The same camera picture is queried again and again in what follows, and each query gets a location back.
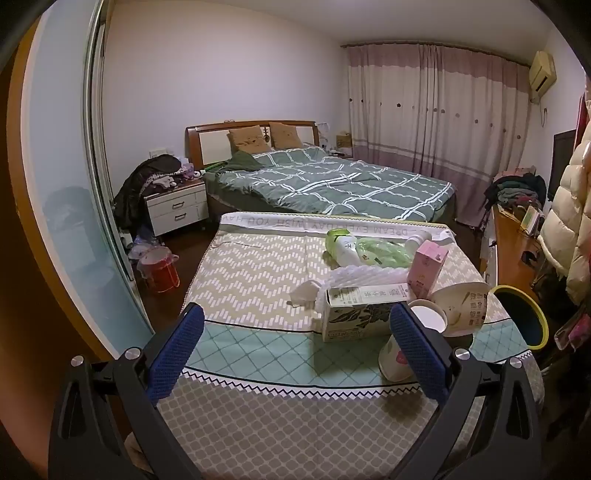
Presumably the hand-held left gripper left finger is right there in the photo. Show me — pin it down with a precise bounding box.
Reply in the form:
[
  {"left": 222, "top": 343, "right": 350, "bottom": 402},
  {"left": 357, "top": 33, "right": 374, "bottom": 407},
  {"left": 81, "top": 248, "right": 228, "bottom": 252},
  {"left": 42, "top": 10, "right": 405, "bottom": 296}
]
[{"left": 48, "top": 302, "right": 206, "bottom": 480}]

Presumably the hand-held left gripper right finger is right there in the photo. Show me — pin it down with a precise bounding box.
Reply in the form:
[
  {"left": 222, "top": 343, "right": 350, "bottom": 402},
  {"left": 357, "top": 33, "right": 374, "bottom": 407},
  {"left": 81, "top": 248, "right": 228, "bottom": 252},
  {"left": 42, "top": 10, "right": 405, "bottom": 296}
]
[{"left": 390, "top": 302, "right": 543, "bottom": 480}]

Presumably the white paper cup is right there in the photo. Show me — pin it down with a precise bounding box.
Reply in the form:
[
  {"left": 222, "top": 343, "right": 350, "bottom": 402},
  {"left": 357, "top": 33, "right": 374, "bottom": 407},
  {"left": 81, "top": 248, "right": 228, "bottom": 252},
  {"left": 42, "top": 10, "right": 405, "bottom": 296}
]
[{"left": 379, "top": 299, "right": 450, "bottom": 383}]

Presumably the white paper bowl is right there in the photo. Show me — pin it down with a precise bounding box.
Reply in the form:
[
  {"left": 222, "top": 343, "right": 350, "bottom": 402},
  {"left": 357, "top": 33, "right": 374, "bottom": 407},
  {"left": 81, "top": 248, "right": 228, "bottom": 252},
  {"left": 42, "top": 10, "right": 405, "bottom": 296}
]
[{"left": 431, "top": 281, "right": 490, "bottom": 337}]

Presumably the floral print drink carton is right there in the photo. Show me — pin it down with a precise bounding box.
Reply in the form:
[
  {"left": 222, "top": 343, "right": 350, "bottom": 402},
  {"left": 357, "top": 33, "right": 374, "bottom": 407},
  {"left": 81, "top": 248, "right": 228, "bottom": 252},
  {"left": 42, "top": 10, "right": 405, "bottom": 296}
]
[{"left": 316, "top": 282, "right": 419, "bottom": 343}]

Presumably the pink box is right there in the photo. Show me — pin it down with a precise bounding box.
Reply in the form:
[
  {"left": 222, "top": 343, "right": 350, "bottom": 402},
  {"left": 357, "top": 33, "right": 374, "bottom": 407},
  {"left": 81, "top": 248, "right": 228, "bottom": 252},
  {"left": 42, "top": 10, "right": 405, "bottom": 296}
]
[{"left": 406, "top": 240, "right": 450, "bottom": 298}]

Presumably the yellow-rimmed dark blue bin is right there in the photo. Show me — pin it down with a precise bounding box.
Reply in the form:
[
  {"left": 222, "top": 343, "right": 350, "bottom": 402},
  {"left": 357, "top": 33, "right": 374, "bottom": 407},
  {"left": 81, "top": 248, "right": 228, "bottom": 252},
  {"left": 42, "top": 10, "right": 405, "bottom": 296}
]
[{"left": 487, "top": 285, "right": 550, "bottom": 352}]

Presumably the green plastic bottle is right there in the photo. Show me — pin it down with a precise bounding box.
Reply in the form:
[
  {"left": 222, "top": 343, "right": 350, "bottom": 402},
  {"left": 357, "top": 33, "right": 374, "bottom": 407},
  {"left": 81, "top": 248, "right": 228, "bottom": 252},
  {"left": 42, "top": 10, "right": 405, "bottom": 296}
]
[{"left": 355, "top": 236, "right": 411, "bottom": 268}]

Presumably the brown object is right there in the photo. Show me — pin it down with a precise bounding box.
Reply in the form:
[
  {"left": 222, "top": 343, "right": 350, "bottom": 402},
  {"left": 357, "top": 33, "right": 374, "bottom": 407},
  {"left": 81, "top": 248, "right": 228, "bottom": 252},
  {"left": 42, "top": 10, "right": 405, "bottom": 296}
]
[{"left": 405, "top": 232, "right": 432, "bottom": 254}]

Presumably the green labelled bottle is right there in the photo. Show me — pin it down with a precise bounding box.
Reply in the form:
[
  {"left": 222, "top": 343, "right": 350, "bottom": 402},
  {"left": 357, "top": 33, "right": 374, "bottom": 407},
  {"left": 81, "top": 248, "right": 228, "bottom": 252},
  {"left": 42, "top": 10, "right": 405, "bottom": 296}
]
[{"left": 326, "top": 229, "right": 363, "bottom": 267}]

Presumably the white tissue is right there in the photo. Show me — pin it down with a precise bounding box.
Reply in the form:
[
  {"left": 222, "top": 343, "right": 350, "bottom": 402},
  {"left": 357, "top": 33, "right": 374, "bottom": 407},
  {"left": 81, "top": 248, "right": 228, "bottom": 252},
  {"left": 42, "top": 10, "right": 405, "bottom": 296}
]
[{"left": 288, "top": 279, "right": 331, "bottom": 308}]

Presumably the red plastic bucket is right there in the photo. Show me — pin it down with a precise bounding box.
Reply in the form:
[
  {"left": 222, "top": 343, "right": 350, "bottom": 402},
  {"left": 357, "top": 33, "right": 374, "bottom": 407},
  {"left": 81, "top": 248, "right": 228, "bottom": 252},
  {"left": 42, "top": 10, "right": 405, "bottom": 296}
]
[{"left": 139, "top": 247, "right": 181, "bottom": 294}]

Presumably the patterned beige green tablecloth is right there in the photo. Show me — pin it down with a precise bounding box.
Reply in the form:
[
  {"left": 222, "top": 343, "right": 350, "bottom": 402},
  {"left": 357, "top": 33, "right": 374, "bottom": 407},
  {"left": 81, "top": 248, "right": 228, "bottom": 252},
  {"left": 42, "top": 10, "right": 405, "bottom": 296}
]
[{"left": 124, "top": 212, "right": 546, "bottom": 480}]

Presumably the wooden desk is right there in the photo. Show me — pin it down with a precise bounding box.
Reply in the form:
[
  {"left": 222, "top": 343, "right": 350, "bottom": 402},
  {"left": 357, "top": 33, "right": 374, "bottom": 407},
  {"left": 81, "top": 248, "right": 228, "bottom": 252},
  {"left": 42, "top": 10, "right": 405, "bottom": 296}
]
[{"left": 480, "top": 203, "right": 550, "bottom": 296}]

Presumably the white two-drawer nightstand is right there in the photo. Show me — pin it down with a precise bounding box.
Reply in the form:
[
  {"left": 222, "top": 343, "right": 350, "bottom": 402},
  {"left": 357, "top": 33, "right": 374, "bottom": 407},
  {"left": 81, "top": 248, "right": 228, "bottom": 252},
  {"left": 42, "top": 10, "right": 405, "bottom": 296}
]
[{"left": 142, "top": 179, "right": 209, "bottom": 237}]

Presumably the pink floral garment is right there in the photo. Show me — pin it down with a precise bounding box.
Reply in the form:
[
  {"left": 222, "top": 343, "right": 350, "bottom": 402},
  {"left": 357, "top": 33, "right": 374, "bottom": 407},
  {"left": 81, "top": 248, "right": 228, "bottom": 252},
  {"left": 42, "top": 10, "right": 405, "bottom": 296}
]
[{"left": 554, "top": 300, "right": 591, "bottom": 352}]

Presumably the dark clothes pile on nightstand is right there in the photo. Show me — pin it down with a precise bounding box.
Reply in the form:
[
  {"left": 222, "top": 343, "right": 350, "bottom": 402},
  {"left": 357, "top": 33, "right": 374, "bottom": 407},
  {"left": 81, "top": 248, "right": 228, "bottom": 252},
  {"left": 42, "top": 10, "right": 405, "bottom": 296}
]
[{"left": 113, "top": 154, "right": 199, "bottom": 229}]

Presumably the clothes pile on desk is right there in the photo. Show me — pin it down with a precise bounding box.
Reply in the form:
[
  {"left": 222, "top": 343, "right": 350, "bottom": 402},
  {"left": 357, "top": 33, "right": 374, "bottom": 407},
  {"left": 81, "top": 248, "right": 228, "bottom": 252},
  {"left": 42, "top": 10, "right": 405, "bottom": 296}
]
[{"left": 484, "top": 168, "right": 548, "bottom": 213}]

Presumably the bed with green plaid duvet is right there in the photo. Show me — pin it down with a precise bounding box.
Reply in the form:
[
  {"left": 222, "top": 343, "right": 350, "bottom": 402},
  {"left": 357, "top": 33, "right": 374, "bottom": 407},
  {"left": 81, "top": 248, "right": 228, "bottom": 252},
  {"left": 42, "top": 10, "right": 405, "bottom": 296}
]
[{"left": 203, "top": 144, "right": 458, "bottom": 227}]

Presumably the frosted glass wardrobe door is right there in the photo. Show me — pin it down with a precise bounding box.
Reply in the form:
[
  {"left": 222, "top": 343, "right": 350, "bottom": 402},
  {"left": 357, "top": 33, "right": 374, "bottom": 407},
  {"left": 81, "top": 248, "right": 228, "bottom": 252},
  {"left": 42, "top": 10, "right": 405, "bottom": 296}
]
[{"left": 21, "top": 0, "right": 155, "bottom": 370}]

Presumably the dark green garment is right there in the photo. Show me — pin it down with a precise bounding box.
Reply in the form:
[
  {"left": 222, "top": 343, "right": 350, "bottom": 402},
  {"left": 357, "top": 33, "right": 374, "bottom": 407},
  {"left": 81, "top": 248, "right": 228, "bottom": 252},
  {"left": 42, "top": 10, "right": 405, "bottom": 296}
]
[{"left": 208, "top": 151, "right": 264, "bottom": 174}]

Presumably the cream puffer jacket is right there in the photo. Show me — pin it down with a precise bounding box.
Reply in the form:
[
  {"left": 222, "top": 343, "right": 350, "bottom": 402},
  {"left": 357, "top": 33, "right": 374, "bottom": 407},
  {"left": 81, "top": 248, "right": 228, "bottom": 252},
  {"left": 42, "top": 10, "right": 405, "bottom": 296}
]
[{"left": 538, "top": 141, "right": 591, "bottom": 305}]

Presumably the wooden white bed headboard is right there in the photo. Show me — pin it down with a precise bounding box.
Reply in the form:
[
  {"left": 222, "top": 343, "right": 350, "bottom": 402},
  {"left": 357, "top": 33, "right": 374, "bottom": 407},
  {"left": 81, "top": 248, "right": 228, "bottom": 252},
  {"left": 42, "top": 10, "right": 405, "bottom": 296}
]
[{"left": 185, "top": 121, "right": 319, "bottom": 171}]

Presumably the brown pillow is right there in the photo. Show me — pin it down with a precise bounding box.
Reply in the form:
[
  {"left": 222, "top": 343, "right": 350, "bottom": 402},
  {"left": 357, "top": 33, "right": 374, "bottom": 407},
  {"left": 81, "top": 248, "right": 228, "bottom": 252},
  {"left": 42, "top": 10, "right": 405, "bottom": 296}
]
[
  {"left": 269, "top": 122, "right": 304, "bottom": 149},
  {"left": 227, "top": 128, "right": 271, "bottom": 154}
]

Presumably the white and mauve curtain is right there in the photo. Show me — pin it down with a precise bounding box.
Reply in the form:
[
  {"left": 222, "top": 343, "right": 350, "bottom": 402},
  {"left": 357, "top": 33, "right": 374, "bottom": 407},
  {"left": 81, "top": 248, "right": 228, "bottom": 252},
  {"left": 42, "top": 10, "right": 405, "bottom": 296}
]
[{"left": 342, "top": 42, "right": 532, "bottom": 227}]

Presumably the black television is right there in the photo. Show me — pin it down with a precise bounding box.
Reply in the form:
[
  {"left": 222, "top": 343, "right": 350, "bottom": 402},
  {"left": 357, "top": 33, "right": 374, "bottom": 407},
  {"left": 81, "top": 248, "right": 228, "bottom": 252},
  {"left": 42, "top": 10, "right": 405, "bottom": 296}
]
[{"left": 547, "top": 129, "right": 578, "bottom": 201}]

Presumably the standing picture frame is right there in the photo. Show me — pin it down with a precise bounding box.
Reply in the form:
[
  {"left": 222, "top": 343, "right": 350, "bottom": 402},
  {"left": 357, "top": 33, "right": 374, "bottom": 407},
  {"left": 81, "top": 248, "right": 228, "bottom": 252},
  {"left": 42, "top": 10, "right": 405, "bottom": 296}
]
[{"left": 519, "top": 205, "right": 541, "bottom": 236}]

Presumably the beige wall air conditioner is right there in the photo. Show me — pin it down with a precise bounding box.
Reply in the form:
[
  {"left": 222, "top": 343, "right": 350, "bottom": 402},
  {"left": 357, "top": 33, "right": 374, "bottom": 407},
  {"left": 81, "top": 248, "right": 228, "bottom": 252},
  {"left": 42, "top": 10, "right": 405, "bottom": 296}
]
[{"left": 529, "top": 51, "right": 555, "bottom": 95}]

